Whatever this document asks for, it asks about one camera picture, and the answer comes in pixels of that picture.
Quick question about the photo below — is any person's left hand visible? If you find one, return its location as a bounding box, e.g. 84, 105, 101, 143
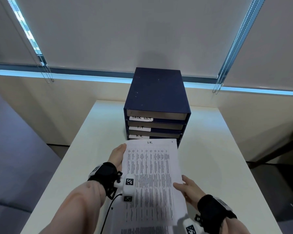
107, 143, 127, 172

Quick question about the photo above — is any person's right hand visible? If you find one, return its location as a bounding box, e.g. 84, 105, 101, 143
173, 175, 207, 205

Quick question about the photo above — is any printed white paper sheet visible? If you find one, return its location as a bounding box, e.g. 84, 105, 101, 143
112, 139, 188, 234
120, 225, 170, 234

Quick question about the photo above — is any person's right forearm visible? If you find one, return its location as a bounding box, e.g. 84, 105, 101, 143
220, 216, 252, 234

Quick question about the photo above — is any person's left forearm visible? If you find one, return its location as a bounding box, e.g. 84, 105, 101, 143
39, 180, 107, 234

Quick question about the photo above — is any dark blue document shelf cabinet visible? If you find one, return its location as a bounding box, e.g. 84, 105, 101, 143
123, 67, 191, 148

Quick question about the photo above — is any window glass strip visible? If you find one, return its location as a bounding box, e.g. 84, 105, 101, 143
0, 63, 293, 97

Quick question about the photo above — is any wide grey roller blind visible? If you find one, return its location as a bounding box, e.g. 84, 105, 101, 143
14, 0, 256, 79

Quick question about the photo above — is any black left wrist strap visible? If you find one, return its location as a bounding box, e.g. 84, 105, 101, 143
87, 162, 123, 200

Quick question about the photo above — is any black wrist strap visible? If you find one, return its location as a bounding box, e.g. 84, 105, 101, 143
195, 194, 238, 234
87, 162, 123, 200

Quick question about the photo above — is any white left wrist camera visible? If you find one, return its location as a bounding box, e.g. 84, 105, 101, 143
113, 174, 135, 203

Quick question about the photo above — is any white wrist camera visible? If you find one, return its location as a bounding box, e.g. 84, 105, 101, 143
113, 174, 135, 203
182, 216, 204, 234

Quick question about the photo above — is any black right wrist strap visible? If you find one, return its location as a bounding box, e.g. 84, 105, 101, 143
195, 194, 238, 234

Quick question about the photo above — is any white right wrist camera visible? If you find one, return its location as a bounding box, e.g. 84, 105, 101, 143
182, 216, 204, 234

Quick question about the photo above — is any black cable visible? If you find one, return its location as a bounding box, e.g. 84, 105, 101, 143
100, 193, 123, 234

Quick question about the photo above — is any metal bead blind chain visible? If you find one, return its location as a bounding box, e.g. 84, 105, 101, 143
212, 0, 267, 94
6, 0, 55, 84

